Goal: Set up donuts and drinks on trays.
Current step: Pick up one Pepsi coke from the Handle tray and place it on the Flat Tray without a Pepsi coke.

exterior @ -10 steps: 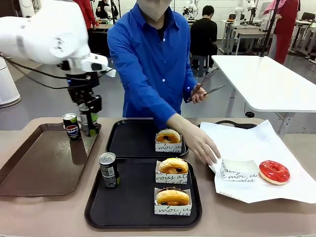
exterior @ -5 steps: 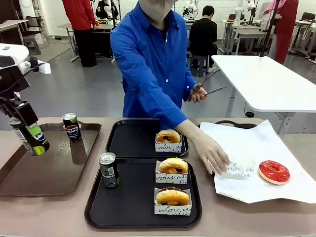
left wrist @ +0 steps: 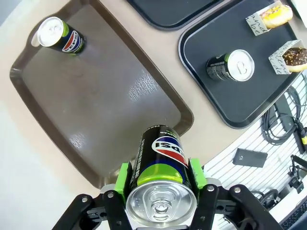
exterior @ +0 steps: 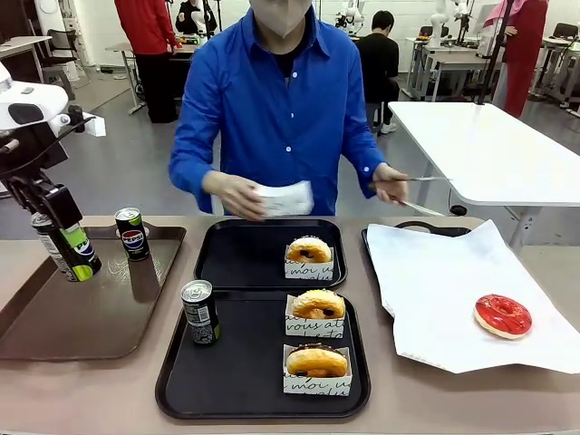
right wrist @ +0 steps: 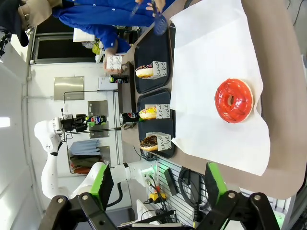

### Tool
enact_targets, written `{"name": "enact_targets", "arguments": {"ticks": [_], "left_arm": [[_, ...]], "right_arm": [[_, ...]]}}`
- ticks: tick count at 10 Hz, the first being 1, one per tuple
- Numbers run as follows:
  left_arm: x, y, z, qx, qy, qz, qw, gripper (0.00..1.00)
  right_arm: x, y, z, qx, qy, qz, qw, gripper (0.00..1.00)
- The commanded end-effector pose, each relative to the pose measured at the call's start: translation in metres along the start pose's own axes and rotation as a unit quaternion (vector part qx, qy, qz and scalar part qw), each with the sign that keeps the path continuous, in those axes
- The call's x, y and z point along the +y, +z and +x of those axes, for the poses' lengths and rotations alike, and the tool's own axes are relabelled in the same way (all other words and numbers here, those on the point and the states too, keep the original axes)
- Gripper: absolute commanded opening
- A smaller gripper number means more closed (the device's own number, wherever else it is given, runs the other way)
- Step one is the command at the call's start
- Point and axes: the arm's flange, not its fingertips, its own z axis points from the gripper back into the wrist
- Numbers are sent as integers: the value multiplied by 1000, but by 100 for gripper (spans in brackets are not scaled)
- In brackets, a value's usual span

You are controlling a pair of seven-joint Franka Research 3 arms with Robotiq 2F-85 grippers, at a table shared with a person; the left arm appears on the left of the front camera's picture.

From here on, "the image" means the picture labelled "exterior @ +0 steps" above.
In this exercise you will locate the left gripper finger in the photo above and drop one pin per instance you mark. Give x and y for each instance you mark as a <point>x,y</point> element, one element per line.
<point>22,197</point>
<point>63,206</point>

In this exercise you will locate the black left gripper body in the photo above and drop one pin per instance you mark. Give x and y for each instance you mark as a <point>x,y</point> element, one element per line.
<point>27,154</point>

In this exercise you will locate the black Pepsi can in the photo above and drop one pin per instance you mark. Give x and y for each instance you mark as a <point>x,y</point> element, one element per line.
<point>77,265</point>
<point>132,235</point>
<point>201,317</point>

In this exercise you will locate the orange glazed donut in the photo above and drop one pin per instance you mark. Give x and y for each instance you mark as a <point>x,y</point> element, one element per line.
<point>308,249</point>
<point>308,271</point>

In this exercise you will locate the chocolate sprinkled donut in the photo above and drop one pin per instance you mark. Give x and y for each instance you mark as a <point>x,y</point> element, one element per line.
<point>317,384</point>

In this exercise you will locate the metal serving tongs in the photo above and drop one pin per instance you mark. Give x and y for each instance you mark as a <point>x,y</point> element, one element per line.
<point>426,179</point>

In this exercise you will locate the person's left forearm blue sleeve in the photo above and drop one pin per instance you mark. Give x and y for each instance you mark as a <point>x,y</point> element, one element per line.
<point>362,158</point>

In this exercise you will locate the person's right forearm blue sleeve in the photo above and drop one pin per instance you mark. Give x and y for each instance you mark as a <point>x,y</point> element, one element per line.
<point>190,176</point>

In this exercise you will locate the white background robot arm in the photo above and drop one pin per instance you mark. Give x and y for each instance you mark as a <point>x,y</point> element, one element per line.
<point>353,11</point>
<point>441,22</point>

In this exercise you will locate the person's right hand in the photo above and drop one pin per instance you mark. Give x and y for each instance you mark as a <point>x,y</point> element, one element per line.
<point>233,195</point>

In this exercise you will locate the person's left hand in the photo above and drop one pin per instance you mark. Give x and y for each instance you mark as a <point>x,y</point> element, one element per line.
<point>392,183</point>

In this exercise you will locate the grey step stool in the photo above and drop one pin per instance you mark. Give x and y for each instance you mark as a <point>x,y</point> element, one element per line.
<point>59,84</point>

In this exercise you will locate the light wooden table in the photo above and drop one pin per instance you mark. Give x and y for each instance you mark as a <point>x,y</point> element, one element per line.
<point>22,44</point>

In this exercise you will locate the black office chair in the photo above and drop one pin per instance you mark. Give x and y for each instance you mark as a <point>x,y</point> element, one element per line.
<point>63,45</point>

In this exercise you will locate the brown plastic tray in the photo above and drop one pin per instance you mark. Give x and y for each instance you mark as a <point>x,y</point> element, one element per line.
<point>68,326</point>

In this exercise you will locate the grey table with white legs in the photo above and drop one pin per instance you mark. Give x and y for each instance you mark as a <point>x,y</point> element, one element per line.
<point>124,49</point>

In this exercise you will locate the person in red top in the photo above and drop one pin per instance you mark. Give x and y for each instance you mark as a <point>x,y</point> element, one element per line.
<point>149,41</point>

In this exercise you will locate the black square tray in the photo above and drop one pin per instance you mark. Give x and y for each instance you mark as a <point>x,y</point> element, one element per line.
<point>244,385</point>
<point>244,258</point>

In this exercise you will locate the person in black clothes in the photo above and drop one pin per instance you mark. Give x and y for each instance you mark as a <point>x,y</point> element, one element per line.
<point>186,18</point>

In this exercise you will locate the person in blue shirt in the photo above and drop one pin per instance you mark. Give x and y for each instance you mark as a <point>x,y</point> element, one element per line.
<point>272,118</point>

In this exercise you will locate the white paper sheet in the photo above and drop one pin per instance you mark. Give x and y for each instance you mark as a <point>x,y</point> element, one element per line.
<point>430,281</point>

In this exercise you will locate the grey background work table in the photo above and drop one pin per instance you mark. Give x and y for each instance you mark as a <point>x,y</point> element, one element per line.
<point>453,56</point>

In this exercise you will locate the white folding table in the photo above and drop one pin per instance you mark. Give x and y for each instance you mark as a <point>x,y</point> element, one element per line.
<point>489,149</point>

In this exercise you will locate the red frosted donut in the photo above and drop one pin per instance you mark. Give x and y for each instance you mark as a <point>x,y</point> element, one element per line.
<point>503,315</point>

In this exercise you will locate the person in red dress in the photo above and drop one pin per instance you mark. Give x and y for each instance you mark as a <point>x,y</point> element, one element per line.
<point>521,54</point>

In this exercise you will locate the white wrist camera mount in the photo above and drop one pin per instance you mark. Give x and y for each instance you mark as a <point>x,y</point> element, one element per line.
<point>95,127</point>

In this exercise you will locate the black camera stand pole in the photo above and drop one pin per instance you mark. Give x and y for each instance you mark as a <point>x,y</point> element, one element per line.
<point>491,54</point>

